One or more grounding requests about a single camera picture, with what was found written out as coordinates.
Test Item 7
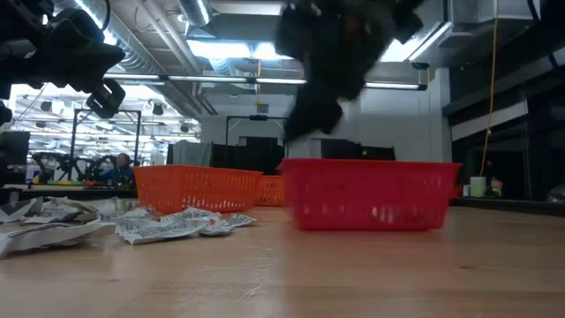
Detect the multicoloured striped bar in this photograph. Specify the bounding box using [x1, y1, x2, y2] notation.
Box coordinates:
[31, 178, 102, 187]

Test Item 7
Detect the small red-orange plastic basket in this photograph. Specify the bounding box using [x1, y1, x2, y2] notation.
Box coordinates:
[278, 158, 463, 232]

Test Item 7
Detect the grey hanging cloth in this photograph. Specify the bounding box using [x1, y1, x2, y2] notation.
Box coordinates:
[170, 140, 213, 168]

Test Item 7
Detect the black cabinet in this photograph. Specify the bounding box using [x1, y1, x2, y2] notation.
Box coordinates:
[320, 138, 397, 161]

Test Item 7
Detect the silver round ventilation duct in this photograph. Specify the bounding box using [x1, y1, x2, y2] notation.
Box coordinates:
[177, 0, 214, 27]

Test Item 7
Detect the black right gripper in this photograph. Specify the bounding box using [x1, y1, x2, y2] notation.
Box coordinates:
[283, 83, 350, 143]

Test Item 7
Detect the black monitor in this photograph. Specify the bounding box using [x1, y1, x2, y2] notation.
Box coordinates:
[0, 130, 32, 186]

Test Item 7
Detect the pale green cup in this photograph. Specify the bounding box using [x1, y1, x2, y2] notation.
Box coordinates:
[469, 176, 487, 199]

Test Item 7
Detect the bright ceiling light panel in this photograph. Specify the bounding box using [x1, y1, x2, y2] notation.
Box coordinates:
[185, 38, 292, 62]

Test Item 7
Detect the black partition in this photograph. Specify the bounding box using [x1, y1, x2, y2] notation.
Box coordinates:
[210, 135, 286, 176]

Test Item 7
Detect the orange plastic basket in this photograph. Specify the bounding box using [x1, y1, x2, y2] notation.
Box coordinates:
[132, 164, 265, 216]
[254, 175, 288, 208]

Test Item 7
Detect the yellow hanging cable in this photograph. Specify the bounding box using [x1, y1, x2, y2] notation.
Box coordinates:
[478, 16, 500, 175]

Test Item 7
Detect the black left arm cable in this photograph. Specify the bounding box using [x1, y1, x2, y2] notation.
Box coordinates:
[100, 0, 112, 32]

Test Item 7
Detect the long ceiling light strip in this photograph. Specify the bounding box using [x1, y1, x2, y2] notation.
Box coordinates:
[102, 73, 428, 91]

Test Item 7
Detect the person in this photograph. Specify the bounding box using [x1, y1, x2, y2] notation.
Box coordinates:
[99, 152, 136, 186]

